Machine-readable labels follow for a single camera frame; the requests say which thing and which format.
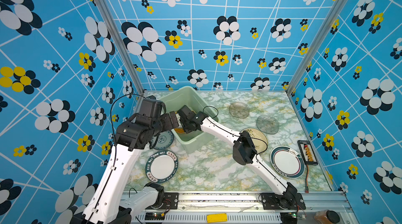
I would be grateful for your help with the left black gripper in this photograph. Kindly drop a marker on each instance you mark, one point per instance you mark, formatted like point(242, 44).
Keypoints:
point(170, 124)

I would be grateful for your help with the white plate striped green rim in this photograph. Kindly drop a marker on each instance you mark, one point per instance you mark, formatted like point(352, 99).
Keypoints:
point(287, 162)

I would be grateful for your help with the brown jar black lid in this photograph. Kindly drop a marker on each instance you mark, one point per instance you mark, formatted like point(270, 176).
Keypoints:
point(327, 217)

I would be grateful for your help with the small teal patterned plate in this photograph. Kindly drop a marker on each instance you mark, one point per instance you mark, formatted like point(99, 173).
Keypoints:
point(163, 141)

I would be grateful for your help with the clear glass plate right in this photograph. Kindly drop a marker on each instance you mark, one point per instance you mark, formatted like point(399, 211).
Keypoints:
point(267, 124)

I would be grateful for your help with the clear glass plate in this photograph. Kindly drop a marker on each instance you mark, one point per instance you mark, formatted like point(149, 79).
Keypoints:
point(267, 124)
point(239, 110)

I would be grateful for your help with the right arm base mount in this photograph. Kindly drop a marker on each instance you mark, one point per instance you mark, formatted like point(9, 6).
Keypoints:
point(271, 201)

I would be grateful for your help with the white plate green lettered rim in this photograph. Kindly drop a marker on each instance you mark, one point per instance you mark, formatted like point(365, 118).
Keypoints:
point(161, 166)

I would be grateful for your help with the beige bowl plate with leaves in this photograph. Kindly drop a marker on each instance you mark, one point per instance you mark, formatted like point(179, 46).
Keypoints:
point(258, 138)

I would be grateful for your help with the black battery charger box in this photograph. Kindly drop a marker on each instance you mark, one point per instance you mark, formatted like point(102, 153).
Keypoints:
point(306, 152)

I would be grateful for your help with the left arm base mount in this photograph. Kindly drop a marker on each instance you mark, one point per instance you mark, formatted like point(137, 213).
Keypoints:
point(170, 201)

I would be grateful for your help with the yellow tag on rail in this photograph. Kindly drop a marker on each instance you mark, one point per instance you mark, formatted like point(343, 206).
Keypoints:
point(216, 218)

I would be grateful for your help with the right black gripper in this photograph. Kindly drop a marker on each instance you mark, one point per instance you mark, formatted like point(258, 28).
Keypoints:
point(187, 130)

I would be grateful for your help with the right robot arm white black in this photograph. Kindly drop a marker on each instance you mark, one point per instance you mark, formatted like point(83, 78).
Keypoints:
point(245, 154)

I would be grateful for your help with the clear glass plate far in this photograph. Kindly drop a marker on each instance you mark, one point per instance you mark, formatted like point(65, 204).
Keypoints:
point(239, 110)

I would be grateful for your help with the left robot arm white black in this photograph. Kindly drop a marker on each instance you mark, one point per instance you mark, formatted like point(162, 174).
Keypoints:
point(131, 138)

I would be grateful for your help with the aluminium front rail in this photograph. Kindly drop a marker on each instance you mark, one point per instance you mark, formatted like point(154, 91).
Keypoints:
point(245, 208)

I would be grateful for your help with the white plate black emblem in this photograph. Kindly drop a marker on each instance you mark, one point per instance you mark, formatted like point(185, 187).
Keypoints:
point(180, 130)

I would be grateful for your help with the light green plastic bin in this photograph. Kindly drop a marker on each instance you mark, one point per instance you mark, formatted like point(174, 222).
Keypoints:
point(190, 97)

